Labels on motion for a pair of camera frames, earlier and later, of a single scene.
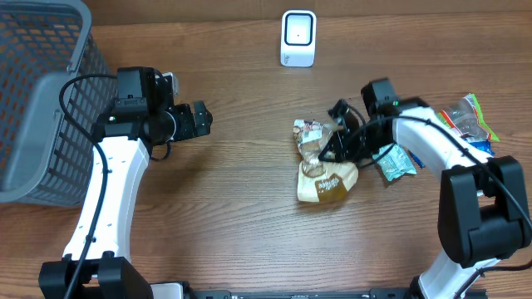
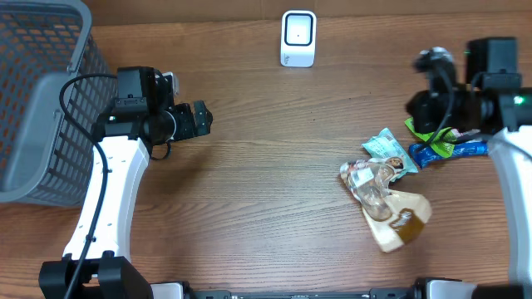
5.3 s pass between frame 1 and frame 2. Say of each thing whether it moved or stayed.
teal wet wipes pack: stayed
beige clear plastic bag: moved
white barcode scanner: stayed
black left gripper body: stayed
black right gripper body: moved
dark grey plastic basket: stayed
